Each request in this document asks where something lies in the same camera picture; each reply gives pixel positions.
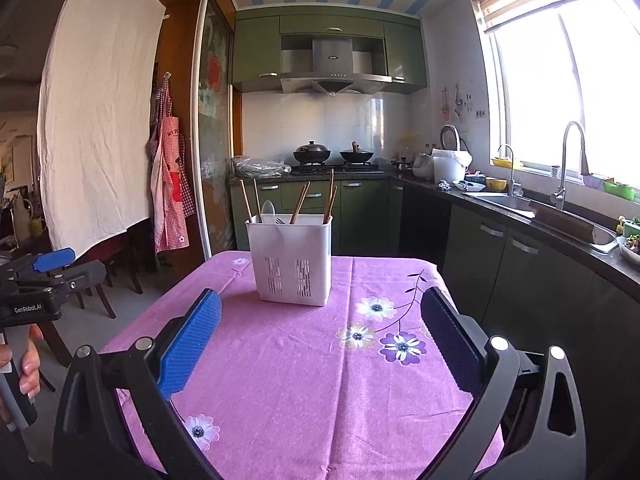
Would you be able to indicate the green upper cabinets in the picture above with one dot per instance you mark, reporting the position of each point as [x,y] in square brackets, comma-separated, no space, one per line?
[260,50]

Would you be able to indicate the yellow tray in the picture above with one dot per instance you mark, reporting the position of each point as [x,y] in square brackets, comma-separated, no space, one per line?
[506,163]

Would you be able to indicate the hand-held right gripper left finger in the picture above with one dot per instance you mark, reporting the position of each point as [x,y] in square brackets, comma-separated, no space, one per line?
[192,340]

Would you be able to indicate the bowl of chopped vegetables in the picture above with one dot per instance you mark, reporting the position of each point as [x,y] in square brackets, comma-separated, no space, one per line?
[631,250]

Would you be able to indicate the red hanging wall ornament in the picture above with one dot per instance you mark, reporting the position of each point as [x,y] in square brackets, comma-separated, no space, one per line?
[445,100]

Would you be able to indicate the white plastic bag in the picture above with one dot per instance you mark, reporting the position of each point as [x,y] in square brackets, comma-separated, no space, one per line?
[423,167]

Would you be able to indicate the pink floral tablecloth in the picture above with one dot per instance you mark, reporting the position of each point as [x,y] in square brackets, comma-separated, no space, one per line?
[300,360]

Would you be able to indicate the green cabinets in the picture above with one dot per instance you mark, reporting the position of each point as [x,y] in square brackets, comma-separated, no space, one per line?
[260,50]
[360,210]

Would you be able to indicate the black wok with lid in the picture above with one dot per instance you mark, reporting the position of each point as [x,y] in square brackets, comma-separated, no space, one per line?
[311,152]

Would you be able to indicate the gas stove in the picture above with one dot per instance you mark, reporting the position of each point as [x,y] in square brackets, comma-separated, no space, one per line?
[335,170]

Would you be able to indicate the kitchen window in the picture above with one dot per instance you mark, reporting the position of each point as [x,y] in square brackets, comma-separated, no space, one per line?
[575,95]

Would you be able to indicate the white plastic bucket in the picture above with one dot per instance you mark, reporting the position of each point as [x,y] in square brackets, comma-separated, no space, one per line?
[450,166]

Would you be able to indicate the tall steel faucet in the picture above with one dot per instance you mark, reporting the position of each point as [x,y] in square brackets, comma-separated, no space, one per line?
[567,160]

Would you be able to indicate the steel range hood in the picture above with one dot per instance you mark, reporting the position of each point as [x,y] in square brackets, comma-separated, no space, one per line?
[335,67]

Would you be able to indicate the person's left hand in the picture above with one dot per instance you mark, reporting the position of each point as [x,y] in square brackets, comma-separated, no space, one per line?
[32,365]

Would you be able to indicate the white thermos jug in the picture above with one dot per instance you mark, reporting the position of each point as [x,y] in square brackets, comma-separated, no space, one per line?
[22,217]

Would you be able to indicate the plastic bag of vegetables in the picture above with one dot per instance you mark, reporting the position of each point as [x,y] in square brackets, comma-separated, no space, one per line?
[257,167]

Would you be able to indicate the metal spoon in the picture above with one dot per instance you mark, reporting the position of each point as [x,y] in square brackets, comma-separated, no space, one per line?
[268,210]

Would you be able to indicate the green plastic container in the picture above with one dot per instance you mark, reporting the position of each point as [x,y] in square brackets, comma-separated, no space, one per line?
[619,191]

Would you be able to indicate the yellow mug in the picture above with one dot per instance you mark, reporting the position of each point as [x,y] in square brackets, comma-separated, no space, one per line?
[37,227]

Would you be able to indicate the yellow bowl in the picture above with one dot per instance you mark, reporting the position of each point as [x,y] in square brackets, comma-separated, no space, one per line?
[495,184]

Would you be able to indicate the wooden cutting board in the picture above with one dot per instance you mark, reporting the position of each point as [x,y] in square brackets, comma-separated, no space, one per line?
[570,222]

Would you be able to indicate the white hanging sheet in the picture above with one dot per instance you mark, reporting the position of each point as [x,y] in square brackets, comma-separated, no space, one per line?
[100,110]

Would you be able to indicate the white plastic utensil holder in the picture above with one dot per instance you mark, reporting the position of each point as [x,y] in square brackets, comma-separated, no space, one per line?
[290,245]

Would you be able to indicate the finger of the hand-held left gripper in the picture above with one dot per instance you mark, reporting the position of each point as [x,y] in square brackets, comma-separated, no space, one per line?
[52,259]
[65,285]

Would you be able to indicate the red checkered apron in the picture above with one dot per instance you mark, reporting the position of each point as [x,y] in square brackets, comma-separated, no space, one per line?
[170,170]

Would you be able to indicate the green lower cabinets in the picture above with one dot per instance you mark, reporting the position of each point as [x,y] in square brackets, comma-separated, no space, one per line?
[360,210]

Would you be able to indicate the dark wooden chair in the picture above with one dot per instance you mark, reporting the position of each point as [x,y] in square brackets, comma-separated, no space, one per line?
[105,280]

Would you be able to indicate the sliding glass door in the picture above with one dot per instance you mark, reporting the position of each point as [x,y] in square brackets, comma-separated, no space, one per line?
[215,135]

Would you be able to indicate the wooden chopstick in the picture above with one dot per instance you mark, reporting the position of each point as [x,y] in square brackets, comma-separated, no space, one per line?
[334,197]
[257,200]
[301,200]
[330,190]
[296,206]
[245,200]

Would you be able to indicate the dark lower cabinets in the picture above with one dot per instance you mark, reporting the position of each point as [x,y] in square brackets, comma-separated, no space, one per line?
[525,280]

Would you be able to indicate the small steel faucet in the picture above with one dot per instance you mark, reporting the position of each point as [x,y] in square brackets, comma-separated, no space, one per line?
[512,170]

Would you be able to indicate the steel sink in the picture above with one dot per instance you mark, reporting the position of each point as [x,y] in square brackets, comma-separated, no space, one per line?
[500,202]

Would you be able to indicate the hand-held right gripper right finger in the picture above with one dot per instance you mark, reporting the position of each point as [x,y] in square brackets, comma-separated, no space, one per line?
[450,340]

